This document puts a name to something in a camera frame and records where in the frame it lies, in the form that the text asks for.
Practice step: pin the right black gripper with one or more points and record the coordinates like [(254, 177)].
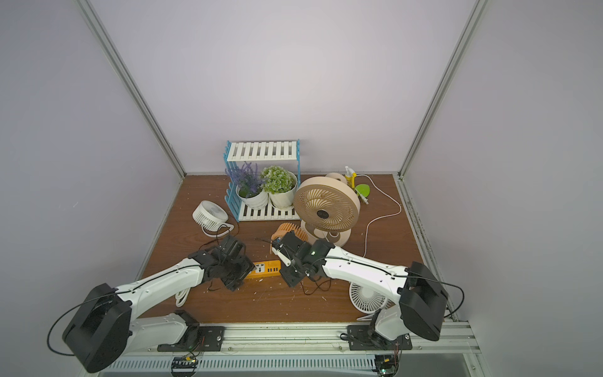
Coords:
[(290, 266)]

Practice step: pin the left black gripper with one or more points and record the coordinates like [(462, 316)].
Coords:
[(239, 272)]

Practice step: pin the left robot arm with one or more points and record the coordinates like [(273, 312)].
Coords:
[(110, 322)]

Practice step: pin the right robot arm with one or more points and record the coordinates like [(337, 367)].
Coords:
[(420, 299)]

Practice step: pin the small orange fan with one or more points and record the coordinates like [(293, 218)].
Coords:
[(285, 228)]

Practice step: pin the yellow power strip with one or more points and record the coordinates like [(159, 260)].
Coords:
[(264, 270)]

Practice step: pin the small white fan left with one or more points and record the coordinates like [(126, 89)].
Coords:
[(212, 219)]

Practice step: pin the small white fan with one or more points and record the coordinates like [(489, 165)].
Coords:
[(212, 219), (366, 300)]

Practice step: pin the large beige desk fan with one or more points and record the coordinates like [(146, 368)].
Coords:
[(328, 208)]

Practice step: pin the small white fan right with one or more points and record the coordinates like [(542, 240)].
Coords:
[(366, 300)]

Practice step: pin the lavender plant white pot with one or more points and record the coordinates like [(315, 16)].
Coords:
[(249, 184)]

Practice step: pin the green plant white pot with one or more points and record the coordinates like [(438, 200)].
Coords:
[(280, 185)]

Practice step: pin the green round object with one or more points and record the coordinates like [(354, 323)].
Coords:
[(363, 190)]

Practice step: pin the blue white slatted shelf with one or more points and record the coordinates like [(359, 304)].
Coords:
[(249, 159)]

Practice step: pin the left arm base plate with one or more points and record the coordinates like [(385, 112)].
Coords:
[(197, 339)]

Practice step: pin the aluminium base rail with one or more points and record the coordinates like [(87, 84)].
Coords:
[(300, 347)]

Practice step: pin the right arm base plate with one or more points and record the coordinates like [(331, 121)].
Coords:
[(362, 337)]

